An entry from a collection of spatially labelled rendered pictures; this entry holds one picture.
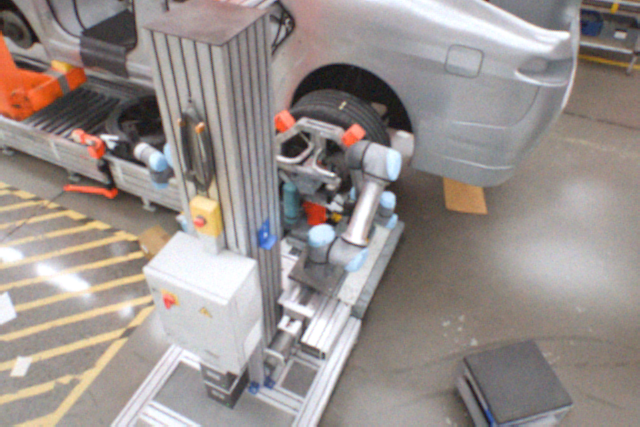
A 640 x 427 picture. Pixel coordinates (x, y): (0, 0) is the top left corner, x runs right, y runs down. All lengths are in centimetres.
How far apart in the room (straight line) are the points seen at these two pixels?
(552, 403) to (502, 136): 129
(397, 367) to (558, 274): 134
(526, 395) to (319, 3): 216
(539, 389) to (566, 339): 72
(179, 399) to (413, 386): 123
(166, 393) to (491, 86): 219
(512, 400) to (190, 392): 154
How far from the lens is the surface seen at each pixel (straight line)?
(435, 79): 261
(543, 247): 380
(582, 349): 337
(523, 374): 272
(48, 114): 470
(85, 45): 405
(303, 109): 264
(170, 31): 138
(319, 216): 293
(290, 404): 258
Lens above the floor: 258
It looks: 42 degrees down
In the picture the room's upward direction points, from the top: 1 degrees clockwise
